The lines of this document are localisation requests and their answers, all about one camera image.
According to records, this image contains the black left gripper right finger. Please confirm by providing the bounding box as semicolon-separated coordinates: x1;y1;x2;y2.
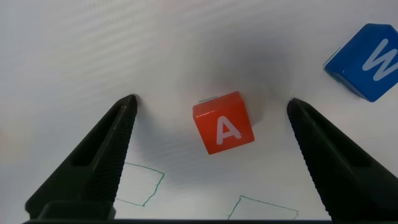
286;98;398;222

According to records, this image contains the blue letter W block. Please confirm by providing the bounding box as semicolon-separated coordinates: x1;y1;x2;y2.
322;22;398;103

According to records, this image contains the orange letter A block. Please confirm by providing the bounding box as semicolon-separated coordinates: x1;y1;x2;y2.
192;90;256;156

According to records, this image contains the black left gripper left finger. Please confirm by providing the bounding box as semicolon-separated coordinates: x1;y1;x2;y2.
25;94;139;220

